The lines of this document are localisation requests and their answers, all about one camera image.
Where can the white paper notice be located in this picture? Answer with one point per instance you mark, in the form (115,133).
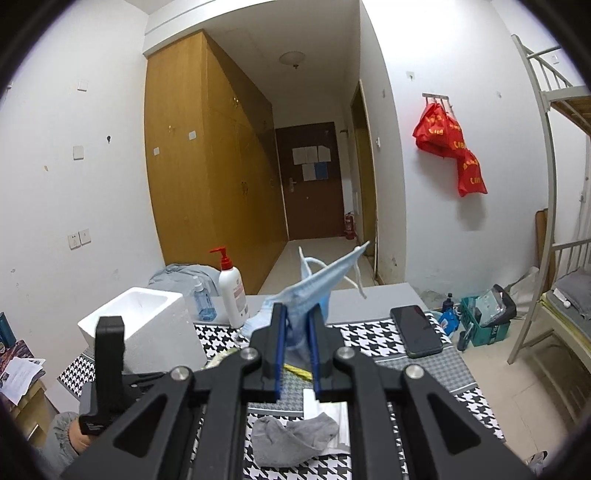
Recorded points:
(299,155)
(323,153)
(311,154)
(308,171)

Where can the green plastic basket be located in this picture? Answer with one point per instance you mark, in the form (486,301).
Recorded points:
(489,333)

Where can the blue liquid spray bottle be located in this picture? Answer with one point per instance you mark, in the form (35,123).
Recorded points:
(203,304)

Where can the wooden wardrobe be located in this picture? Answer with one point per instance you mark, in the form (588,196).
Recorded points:
(194,184)

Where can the person's left forearm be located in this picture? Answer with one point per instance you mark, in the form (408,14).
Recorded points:
(60,443)

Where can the grey sock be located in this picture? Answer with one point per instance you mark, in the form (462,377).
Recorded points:
(286,441)

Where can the houndstooth table cloth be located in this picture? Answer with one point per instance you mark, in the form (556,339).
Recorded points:
(369,333)

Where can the white lotion bottle red pump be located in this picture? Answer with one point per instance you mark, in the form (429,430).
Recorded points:
(233,295)

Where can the metal wall hook rack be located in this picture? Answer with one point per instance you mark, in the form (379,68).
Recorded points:
(436,96)

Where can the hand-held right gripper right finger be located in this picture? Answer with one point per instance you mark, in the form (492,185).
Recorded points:
(314,350)

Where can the dark brown door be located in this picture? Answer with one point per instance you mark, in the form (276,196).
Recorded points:
(314,207)

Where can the blue paper notice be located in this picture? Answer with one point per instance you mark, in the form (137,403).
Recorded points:
(321,170)

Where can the red fire extinguisher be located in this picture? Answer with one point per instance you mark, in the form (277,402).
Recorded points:
(350,226)

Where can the grey folded blanket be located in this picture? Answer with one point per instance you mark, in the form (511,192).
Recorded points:
(575,288)

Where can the black smartphone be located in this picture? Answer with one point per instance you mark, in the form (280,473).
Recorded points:
(415,330)

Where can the red plastic bag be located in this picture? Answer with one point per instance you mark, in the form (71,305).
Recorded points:
(436,131)
(471,175)

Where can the blue packet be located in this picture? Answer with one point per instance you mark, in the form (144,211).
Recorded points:
(449,321)

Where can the ceiling lamp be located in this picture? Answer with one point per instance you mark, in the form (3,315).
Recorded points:
(292,58)

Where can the white metal bunk bed frame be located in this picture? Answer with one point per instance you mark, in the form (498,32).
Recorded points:
(549,184)

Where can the wooden bunk board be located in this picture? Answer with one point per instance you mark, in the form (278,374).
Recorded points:
(575,110)

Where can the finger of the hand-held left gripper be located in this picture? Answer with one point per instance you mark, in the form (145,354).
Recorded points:
(109,341)

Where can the grey white shoe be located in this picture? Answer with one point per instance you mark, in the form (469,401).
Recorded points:
(538,464)

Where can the dark bottle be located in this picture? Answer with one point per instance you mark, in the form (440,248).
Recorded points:
(448,303)

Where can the wooden desk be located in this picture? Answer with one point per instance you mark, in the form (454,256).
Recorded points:
(32,415)

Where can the white foam box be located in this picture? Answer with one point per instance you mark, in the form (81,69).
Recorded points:
(152,332)

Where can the yellow cloth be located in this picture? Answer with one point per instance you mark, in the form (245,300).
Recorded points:
(300,372)

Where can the white tissue pack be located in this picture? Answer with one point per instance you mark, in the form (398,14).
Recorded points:
(336,411)

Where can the blue face mask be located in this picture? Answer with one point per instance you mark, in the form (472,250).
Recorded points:
(318,284)

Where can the person's left hand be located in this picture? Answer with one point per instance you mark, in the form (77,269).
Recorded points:
(78,438)

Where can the stack of papers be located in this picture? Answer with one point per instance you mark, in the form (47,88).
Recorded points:
(21,378)

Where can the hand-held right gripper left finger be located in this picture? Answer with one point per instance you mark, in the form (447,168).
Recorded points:
(280,350)

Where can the white wall socket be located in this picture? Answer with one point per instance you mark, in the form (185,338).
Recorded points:
(85,237)
(74,241)

